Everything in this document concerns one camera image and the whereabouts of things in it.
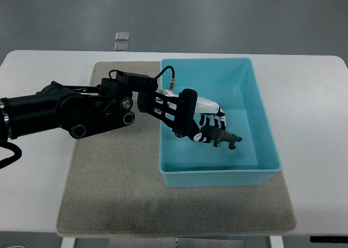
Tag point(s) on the black table control panel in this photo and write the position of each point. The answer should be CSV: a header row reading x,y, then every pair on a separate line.
x,y
329,239

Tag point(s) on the clear floor socket lower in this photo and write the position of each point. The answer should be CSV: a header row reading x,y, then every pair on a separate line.
x,y
121,46

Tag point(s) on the metal table frame plate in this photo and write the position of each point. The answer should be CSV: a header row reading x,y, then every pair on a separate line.
x,y
275,241

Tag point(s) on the grey felt mat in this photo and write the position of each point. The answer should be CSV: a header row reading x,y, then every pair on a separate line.
x,y
114,187

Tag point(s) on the clear floor socket upper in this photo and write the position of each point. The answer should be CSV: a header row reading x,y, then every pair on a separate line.
x,y
122,36

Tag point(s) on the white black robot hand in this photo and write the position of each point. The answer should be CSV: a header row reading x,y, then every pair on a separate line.
x,y
185,113

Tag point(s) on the brown hippo toy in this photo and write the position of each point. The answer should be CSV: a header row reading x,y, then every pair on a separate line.
x,y
218,135

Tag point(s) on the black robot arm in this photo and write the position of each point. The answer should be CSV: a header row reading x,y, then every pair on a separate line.
x,y
81,110

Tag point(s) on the clear floor socket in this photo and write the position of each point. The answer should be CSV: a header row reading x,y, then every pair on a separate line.
x,y
122,36
121,46

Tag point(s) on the blue plastic box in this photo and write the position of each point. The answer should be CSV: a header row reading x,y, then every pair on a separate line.
x,y
232,84

